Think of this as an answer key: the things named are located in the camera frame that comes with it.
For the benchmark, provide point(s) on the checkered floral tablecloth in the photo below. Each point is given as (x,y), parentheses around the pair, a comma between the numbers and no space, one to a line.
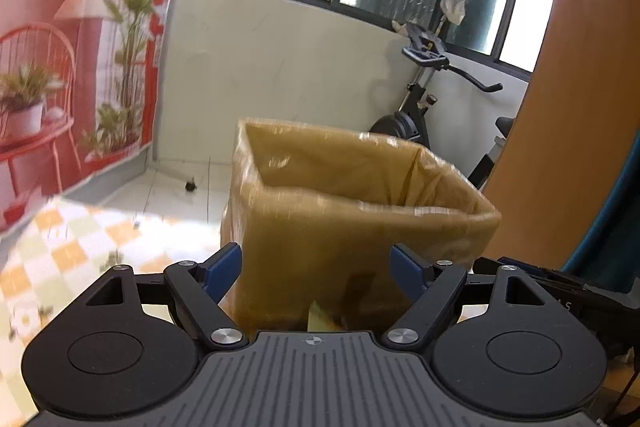
(75,247)

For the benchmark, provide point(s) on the teal cloth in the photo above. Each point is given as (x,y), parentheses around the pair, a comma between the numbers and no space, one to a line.
(615,247)

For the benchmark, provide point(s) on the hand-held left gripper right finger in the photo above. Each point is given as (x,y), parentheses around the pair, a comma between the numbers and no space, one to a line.
(406,268)

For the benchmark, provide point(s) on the printed wall cloth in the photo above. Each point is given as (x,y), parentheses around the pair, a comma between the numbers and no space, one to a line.
(65,72)

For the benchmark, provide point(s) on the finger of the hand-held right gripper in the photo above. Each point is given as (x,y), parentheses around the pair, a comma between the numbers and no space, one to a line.
(487,266)

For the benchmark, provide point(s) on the taped cardboard box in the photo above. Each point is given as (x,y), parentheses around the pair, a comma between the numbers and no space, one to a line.
(350,227)

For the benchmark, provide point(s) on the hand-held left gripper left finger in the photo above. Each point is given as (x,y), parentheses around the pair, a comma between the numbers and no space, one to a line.
(225,268)

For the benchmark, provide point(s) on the black exercise bike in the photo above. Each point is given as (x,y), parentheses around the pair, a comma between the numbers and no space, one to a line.
(420,107)

